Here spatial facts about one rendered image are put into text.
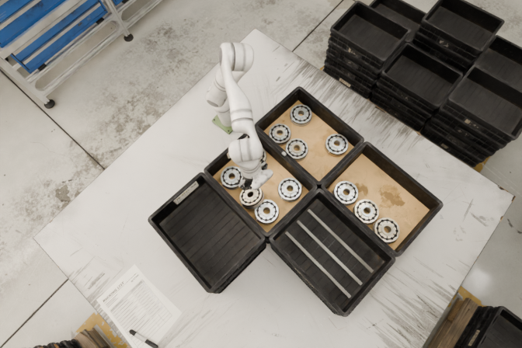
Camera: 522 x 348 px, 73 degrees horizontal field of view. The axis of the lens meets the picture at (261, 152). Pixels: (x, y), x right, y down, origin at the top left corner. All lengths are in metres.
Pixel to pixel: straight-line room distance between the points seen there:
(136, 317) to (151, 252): 0.27
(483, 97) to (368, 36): 0.77
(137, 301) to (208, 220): 0.47
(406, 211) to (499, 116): 1.01
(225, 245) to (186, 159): 0.52
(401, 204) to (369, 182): 0.16
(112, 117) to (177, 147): 1.17
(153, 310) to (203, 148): 0.77
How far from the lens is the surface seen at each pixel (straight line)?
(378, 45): 2.47
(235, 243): 1.54
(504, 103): 2.50
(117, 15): 3.16
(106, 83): 3.14
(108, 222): 1.86
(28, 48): 2.94
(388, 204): 1.63
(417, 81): 2.51
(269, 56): 2.08
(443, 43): 2.58
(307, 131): 1.68
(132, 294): 1.76
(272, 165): 1.61
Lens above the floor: 2.34
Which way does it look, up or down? 67 degrees down
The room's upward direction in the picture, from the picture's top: 7 degrees counter-clockwise
